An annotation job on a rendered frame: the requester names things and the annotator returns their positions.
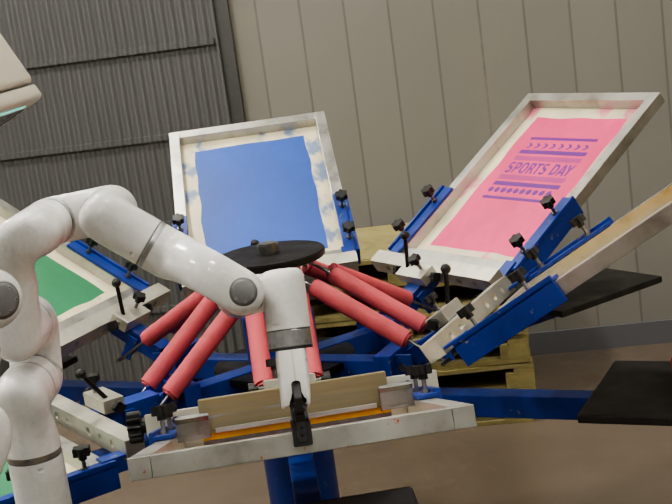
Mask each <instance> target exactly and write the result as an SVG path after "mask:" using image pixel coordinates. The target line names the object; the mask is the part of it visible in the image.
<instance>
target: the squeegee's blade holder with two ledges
mask: <svg viewBox="0 0 672 504"><path fill-rule="evenodd" d="M373 408H377V403H372V404H366V405H360V406H353V407H347V408H341V409H334V410H328V411H322V412H315V413H309V414H308V417H309V419H310V418H316V417H323V416H329V415H335V414H342V413H348V412H354V411H361V410H367V409H373ZM290 420H292V419H291V416H290V417H283V418H277V419H271V420H264V421H258V422H252V423H245V424H239V425H232V426H226V427H220V428H215V430H216V433H221V432H227V431H234V430H240V429H246V428H253V427H259V426H265V425H272V424H278V423H284V422H290Z"/></svg>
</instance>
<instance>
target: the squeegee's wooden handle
mask: <svg viewBox="0 0 672 504"><path fill-rule="evenodd" d="M384 385H387V378H386V373H385V371H378V372H372V373H366V374H359V375H353V376H346V377H340V378H334V379H327V380H321V381H314V382H310V397H311V398H310V406H309V407H307V410H308V414H309V413H315V412H322V411H328V410H334V409H341V408H347V407H353V406H360V405H366V404H372V403H377V407H381V402H380V395H379V386H384ZM285 407H286V410H283V409H282V407H281V400H280V390H279V387H276V388H269V389H263V390H256V391H250V392H244V393H237V394H231V395H224V396H218V397H211V398H205V399H199V400H198V409H199V414H204V413H208V417H209V423H210V430H211V434H212V433H216V430H215V428H220V427H226V426H232V425H239V424H245V423H252V422H258V421H264V420H271V419H277V418H283V417H290V416H291V411H290V405H289V406H285Z"/></svg>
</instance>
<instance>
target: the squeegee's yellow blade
mask: <svg viewBox="0 0 672 504"><path fill-rule="evenodd" d="M387 412H391V409H390V410H384V411H382V410H381V407H377V408H373V409H367V410H361V411H354V412H348V413H342V414H335V415H329V416H323V417H316V418H310V419H309V421H310V422H311V424H317V423H323V422H330V421H336V420H342V419H349V418H355V417H361V416H368V415H374V414H380V413H387ZM285 428H291V423H290V422H284V423H278V424H272V425H265V426H259V427H253V428H246V429H240V430H234V431H227V432H221V433H212V434H211V435H212V437H211V438H206V439H203V441H209V440H215V439H222V438H228V437H234V436H241V435H247V434H253V433H260V432H266V431H272V430H279V429H285Z"/></svg>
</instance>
